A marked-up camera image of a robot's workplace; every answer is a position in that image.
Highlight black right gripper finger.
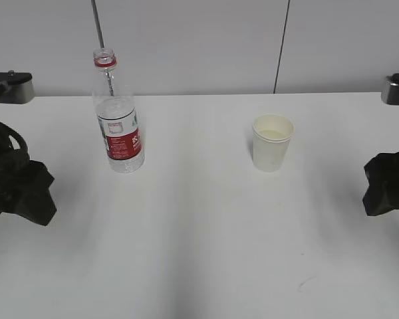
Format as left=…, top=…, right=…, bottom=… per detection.
left=362, top=152, right=399, bottom=216

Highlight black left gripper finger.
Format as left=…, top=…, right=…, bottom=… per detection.
left=0, top=161, right=57, bottom=226

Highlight white paper cup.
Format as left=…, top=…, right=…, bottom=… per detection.
left=252, top=114, right=294, bottom=173

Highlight clear water bottle red label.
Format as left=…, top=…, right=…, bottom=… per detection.
left=92, top=48, right=144, bottom=173

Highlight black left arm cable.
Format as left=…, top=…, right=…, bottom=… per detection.
left=0, top=116, right=31, bottom=167

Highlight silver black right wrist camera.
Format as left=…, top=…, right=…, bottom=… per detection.
left=381, top=73, right=399, bottom=106

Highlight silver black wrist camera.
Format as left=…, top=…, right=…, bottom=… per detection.
left=381, top=73, right=399, bottom=106
left=0, top=70, right=35, bottom=104

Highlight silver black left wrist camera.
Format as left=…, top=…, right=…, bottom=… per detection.
left=0, top=70, right=35, bottom=104

